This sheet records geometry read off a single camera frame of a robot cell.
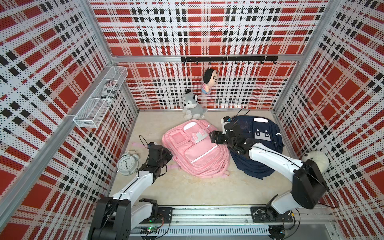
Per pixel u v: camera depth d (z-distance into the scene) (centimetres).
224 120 77
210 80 91
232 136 64
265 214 73
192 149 91
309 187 43
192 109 108
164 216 74
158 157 70
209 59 88
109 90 74
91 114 93
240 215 75
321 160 73
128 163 88
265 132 102
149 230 69
